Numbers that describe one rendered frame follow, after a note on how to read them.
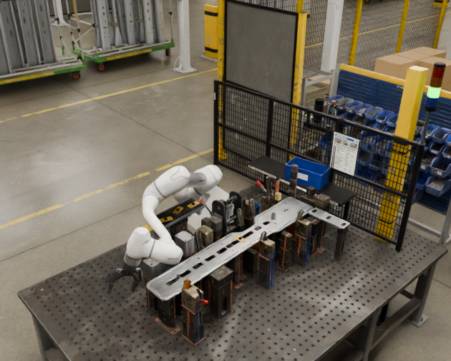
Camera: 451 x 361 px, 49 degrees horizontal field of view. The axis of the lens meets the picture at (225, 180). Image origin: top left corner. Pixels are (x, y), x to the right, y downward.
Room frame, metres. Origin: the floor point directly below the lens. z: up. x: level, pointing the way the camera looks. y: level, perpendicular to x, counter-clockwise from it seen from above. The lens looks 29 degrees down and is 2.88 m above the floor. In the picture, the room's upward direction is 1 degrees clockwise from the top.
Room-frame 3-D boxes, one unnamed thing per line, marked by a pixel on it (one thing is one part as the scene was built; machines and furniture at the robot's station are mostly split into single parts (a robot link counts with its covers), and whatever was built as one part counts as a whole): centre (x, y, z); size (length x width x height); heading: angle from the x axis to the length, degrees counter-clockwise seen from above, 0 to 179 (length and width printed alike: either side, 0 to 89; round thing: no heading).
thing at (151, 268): (2.29, 0.43, 0.88); 0.11 x 0.10 x 0.36; 47
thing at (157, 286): (2.58, -0.09, 1.00); 1.38 x 0.22 x 0.02; 137
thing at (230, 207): (2.82, -0.02, 0.94); 0.18 x 0.13 x 0.49; 137
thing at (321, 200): (3.05, -0.70, 0.88); 0.08 x 0.08 x 0.36; 47
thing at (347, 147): (3.28, -0.87, 1.30); 0.23 x 0.02 x 0.31; 47
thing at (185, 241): (2.48, 0.25, 0.90); 0.13 x 0.10 x 0.41; 47
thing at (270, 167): (3.40, -0.57, 1.02); 0.90 x 0.22 x 0.03; 47
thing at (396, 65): (6.93, -2.78, 0.52); 1.20 x 0.80 x 1.05; 129
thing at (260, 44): (5.37, -0.34, 1.00); 1.34 x 0.14 x 2.00; 42
